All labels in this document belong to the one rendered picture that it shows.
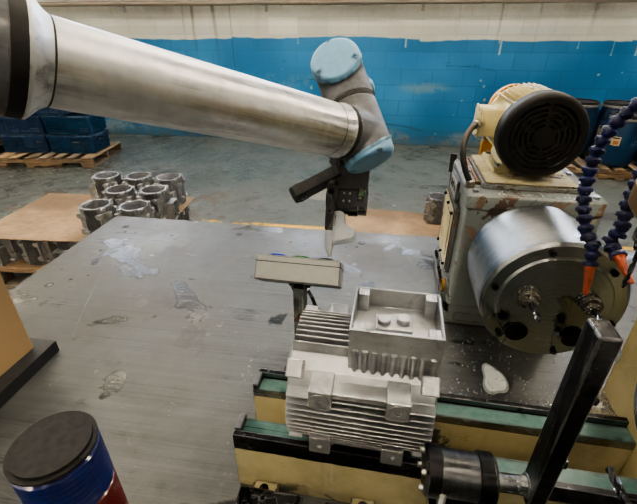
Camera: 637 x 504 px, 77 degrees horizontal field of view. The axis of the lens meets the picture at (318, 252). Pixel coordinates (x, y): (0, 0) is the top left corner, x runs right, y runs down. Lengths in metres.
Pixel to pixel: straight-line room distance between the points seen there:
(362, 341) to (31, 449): 0.35
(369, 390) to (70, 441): 0.35
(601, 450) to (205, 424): 0.69
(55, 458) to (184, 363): 0.68
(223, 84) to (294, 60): 5.59
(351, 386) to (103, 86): 0.45
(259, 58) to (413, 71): 2.10
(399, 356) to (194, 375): 0.56
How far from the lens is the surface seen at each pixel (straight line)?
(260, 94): 0.56
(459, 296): 1.08
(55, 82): 0.47
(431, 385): 0.56
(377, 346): 0.54
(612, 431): 0.85
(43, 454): 0.37
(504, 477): 0.58
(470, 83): 6.11
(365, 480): 0.72
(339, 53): 0.78
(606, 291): 0.87
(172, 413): 0.93
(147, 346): 1.10
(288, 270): 0.79
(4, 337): 1.11
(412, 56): 5.99
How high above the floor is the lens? 1.48
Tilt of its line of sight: 29 degrees down
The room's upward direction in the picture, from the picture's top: straight up
